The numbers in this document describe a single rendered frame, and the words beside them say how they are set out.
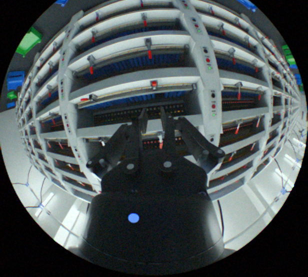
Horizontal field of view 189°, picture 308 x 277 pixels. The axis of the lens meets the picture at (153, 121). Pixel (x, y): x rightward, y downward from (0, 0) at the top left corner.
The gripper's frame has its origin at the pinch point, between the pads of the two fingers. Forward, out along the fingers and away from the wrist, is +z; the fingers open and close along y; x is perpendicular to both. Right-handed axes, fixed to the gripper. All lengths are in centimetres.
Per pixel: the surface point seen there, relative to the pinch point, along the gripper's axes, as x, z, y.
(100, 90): 8.1, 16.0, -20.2
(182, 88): 3.5, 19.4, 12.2
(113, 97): 4.0, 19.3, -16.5
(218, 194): -89, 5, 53
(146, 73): 10.7, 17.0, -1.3
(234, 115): -8.7, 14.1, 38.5
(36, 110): 16, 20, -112
